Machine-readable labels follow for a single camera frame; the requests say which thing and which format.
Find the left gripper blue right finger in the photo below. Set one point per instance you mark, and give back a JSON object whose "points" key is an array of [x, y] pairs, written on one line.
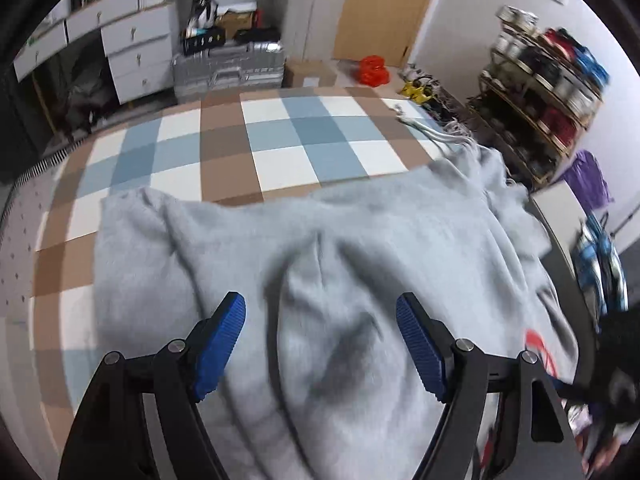
{"points": [[533, 438]]}

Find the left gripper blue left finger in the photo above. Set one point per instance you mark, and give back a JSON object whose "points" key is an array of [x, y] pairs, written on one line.
{"points": [[110, 438]]}

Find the grey VLONE hoodie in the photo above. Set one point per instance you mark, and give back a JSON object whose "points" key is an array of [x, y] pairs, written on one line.
{"points": [[320, 384]]}

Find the person right hand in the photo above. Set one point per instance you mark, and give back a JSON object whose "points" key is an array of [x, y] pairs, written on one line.
{"points": [[608, 451]]}

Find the blue white plaid cloth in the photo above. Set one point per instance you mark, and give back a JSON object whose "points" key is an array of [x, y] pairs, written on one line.
{"points": [[599, 272]]}

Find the purple bag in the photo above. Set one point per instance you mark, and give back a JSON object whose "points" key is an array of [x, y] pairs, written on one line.
{"points": [[585, 179]]}

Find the checkered bed blanket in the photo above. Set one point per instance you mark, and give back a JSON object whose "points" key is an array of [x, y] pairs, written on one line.
{"points": [[232, 149]]}

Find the wooden shoe rack with shoes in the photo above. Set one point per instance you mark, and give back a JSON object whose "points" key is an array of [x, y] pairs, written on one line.
{"points": [[537, 96]]}

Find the silver aluminium suitcase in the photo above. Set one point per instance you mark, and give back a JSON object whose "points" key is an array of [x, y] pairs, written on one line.
{"points": [[255, 65]]}

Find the cardboard box on floor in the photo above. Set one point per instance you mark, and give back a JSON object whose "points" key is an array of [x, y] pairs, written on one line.
{"points": [[307, 74]]}

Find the white desk with drawers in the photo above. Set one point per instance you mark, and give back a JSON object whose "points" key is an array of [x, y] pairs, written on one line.
{"points": [[139, 40]]}

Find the yellow sneakers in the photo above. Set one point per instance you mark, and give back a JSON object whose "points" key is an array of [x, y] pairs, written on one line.
{"points": [[419, 90]]}

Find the orange plastic bag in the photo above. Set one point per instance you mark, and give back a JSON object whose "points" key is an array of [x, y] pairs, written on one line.
{"points": [[372, 71]]}

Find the tan wooden door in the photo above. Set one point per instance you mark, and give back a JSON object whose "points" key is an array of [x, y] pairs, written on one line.
{"points": [[386, 28]]}

